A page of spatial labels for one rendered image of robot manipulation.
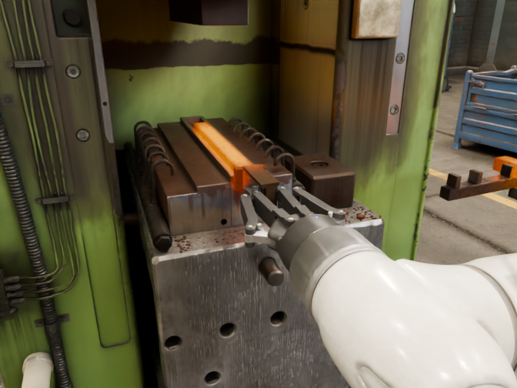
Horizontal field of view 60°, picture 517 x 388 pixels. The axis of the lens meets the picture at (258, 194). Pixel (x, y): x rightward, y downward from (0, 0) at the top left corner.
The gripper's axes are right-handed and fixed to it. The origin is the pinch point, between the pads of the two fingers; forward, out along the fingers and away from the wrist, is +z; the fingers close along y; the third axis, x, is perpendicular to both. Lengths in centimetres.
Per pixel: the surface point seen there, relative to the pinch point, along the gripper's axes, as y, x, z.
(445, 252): 148, -103, 108
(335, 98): 22.6, 7.2, 20.3
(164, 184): -12.1, -2.1, 10.4
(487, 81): 302, -41, 250
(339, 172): 16.4, -1.9, 5.9
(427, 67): 43.2, 12.2, 20.4
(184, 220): -10.2, -6.1, 5.1
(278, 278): 1.3, -12.5, -5.0
